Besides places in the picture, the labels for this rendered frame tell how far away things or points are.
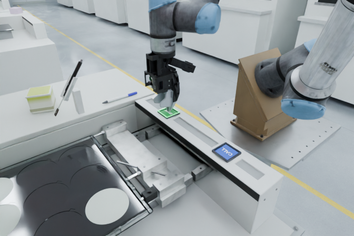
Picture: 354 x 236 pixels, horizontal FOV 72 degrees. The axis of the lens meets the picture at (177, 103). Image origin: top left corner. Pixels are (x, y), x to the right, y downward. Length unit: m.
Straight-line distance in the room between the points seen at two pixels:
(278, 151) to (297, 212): 0.99
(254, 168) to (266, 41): 3.31
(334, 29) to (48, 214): 0.74
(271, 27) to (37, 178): 3.48
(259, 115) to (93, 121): 0.60
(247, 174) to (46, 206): 0.48
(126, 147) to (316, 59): 0.59
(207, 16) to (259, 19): 3.02
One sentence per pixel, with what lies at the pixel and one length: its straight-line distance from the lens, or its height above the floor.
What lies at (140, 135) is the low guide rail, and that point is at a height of 0.85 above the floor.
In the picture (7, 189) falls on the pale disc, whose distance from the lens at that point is 0.78.
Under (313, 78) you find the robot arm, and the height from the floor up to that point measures 1.15.
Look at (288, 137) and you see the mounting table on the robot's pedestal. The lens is 1.04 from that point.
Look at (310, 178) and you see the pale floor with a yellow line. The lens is 2.18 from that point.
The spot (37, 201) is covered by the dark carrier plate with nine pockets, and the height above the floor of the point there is 0.90.
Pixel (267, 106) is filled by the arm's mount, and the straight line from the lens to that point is 0.94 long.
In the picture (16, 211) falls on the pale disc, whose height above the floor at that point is 0.90.
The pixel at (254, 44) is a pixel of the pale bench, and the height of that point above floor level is 0.45.
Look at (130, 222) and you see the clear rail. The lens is 0.60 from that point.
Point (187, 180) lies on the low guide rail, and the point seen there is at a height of 0.85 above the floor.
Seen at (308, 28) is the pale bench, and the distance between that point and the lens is 3.32.
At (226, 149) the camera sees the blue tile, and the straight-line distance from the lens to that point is 0.68.
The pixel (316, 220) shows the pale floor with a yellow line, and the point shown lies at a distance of 1.92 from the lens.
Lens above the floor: 1.39
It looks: 29 degrees down
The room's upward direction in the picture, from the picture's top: straight up
